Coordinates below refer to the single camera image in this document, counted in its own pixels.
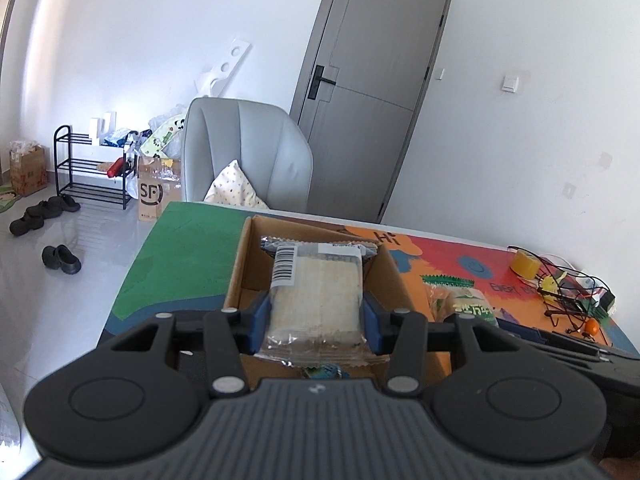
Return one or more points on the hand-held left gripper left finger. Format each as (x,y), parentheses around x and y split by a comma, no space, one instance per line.
(260,321)

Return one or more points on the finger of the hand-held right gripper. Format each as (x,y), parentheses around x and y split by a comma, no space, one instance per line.
(575,345)

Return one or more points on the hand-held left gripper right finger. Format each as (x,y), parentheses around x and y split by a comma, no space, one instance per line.
(372,323)

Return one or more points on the clear cracker packet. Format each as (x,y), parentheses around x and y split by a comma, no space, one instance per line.
(315,300)

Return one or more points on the small orange fruit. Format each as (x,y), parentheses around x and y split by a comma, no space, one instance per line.
(590,327)

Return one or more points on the black power adapter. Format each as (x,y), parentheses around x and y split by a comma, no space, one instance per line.
(607,301)

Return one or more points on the yellow toy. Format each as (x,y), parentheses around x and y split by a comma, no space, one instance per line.
(550,284)

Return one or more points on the blue green snack packet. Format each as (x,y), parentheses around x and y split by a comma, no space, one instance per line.
(322,372)

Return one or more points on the yellow tape roll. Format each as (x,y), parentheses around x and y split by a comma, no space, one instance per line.
(525,264)

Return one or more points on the white dotted cushion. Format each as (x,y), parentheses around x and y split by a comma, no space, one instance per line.
(232,187)

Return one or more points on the brown printed cardboard box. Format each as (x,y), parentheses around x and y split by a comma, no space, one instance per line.
(157,195)

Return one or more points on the grey upholstered chair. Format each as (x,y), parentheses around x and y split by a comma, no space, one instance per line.
(270,145)

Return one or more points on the black shoe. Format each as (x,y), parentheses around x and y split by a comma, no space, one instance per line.
(65,203)
(45,209)
(25,225)
(62,259)

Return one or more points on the green printed bag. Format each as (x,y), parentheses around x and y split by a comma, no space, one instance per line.
(162,137)

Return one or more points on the red bottle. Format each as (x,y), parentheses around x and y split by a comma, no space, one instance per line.
(116,167)

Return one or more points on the black shoe rack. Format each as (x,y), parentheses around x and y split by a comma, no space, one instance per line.
(92,165)

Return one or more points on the grey door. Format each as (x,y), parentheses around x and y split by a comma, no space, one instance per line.
(370,85)

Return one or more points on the white blocks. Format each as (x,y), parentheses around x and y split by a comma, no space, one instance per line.
(102,129)

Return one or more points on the white foam board with holes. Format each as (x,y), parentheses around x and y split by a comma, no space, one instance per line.
(225,67)

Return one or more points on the small brown cardboard box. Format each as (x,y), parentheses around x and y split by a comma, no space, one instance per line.
(29,172)

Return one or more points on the clear wall hook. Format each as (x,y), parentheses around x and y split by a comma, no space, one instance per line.
(569,190)
(605,160)

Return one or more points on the white light switch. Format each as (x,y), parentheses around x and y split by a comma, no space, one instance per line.
(511,83)

